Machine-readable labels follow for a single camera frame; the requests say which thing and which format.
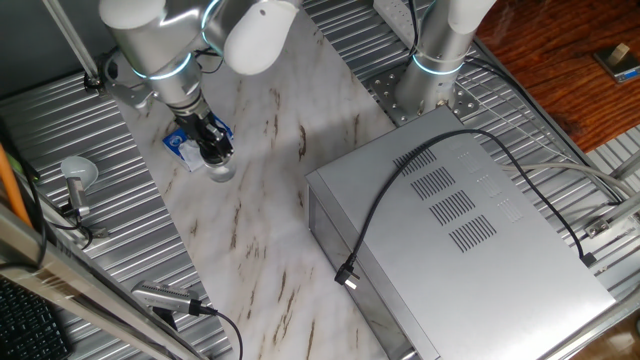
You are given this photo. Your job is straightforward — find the digital scale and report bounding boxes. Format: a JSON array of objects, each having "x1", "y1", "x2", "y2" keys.
[{"x1": 593, "y1": 47, "x2": 640, "y2": 84}]

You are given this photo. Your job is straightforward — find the orange pole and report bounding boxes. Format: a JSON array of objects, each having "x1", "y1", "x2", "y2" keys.
[{"x1": 0, "y1": 143, "x2": 34, "y2": 229}]

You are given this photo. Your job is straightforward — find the white marble pattern board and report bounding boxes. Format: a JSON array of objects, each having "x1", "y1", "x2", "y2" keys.
[{"x1": 97, "y1": 19, "x2": 401, "y2": 360}]

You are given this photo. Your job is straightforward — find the aluminium frame beam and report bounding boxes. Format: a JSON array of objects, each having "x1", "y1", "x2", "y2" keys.
[{"x1": 0, "y1": 202, "x2": 209, "y2": 360}]

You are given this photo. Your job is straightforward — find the silver metal box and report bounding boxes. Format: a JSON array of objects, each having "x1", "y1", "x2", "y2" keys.
[{"x1": 304, "y1": 105, "x2": 617, "y2": 360}]

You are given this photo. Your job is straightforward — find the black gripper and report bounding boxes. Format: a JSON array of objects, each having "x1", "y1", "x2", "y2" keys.
[{"x1": 172, "y1": 99, "x2": 235, "y2": 166}]

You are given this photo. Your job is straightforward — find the metal pole with foot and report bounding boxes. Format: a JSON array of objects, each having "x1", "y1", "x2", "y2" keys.
[{"x1": 41, "y1": 0, "x2": 110, "y2": 96}]

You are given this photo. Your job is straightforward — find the white ladle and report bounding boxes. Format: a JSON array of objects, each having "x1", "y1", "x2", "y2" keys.
[{"x1": 59, "y1": 154, "x2": 100, "y2": 219}]

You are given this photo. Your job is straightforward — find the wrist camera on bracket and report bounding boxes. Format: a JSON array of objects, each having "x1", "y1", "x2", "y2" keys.
[{"x1": 102, "y1": 49, "x2": 156, "y2": 110}]

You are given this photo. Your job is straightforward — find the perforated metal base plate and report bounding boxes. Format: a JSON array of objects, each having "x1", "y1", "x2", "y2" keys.
[{"x1": 368, "y1": 62, "x2": 481, "y2": 127}]

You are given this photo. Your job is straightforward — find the black camera cable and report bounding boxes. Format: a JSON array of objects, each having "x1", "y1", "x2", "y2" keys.
[{"x1": 188, "y1": 298, "x2": 245, "y2": 360}]

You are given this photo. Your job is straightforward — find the silver finned camera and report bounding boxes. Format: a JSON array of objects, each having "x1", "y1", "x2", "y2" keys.
[{"x1": 130, "y1": 279, "x2": 201, "y2": 317}]

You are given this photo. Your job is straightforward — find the black power cable with plug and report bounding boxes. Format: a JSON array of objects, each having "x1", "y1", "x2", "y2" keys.
[{"x1": 333, "y1": 128, "x2": 597, "y2": 291}]

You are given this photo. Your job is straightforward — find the black keyboard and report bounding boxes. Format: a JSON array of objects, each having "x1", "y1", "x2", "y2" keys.
[{"x1": 0, "y1": 277, "x2": 74, "y2": 360}]

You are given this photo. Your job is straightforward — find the wooden block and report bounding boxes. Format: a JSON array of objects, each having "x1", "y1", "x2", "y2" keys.
[{"x1": 607, "y1": 42, "x2": 632, "y2": 66}]

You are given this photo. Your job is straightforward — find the blue tissue pack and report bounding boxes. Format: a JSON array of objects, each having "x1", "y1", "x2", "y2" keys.
[{"x1": 162, "y1": 113, "x2": 235, "y2": 174}]

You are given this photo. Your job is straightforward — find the clear glass jar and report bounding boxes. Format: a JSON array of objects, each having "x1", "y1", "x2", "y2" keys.
[{"x1": 205, "y1": 158, "x2": 238, "y2": 184}]

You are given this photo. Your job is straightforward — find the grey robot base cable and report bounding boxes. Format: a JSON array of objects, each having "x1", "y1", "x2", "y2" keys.
[{"x1": 499, "y1": 162, "x2": 636, "y2": 199}]

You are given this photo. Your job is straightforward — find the small metal bracket clamp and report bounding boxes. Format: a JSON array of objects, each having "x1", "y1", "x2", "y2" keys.
[{"x1": 62, "y1": 203, "x2": 110, "y2": 240}]

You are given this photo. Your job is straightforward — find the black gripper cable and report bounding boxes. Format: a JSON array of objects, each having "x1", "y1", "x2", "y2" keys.
[{"x1": 194, "y1": 47, "x2": 225, "y2": 75}]

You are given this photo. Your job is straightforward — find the aluminium frame bar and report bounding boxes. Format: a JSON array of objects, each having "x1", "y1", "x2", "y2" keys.
[
  {"x1": 582, "y1": 192, "x2": 640, "y2": 240},
  {"x1": 609, "y1": 149, "x2": 640, "y2": 182}
]

